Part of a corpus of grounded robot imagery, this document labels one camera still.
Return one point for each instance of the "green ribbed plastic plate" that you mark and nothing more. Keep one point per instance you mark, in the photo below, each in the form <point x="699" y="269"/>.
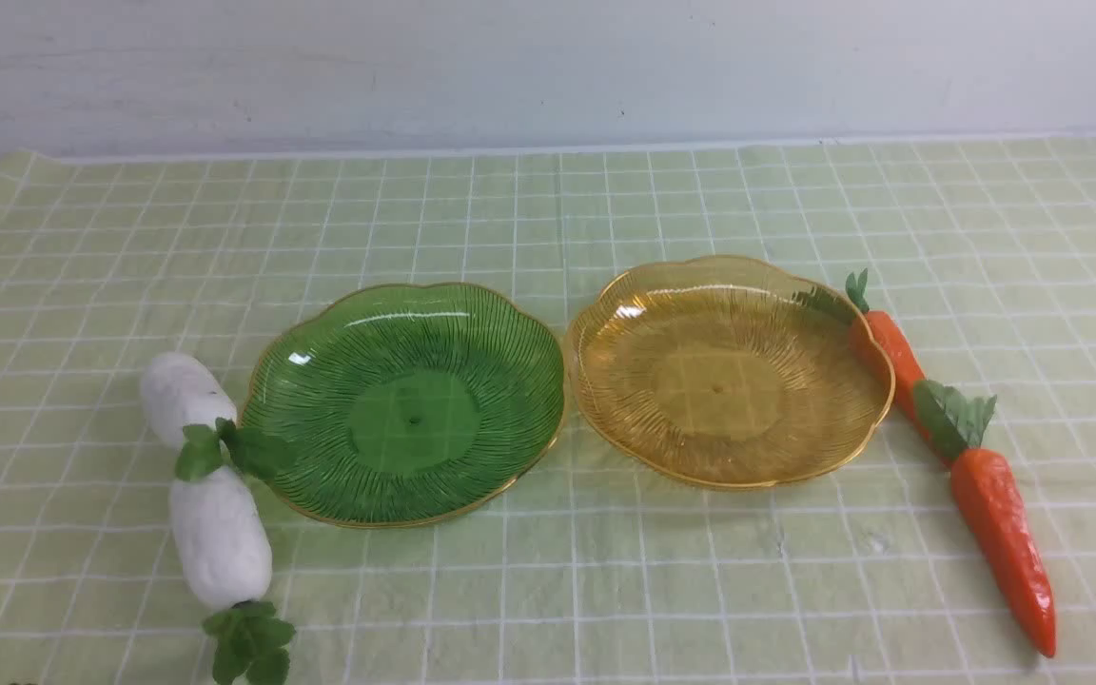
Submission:
<point x="405" y="404"/>

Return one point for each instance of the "amber ribbed plastic plate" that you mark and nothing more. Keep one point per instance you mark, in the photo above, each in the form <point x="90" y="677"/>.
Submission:
<point x="729" y="373"/>

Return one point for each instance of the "white toy radish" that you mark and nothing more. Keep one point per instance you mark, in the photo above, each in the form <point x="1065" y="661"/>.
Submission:
<point x="226" y="560"/>
<point x="189" y="412"/>

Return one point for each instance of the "green checkered tablecloth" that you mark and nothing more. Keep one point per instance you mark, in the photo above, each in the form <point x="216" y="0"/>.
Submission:
<point x="591" y="569"/>

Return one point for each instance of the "orange toy carrot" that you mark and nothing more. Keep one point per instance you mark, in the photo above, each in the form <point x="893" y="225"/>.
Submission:
<point x="884" y="349"/>
<point x="987" y="495"/>

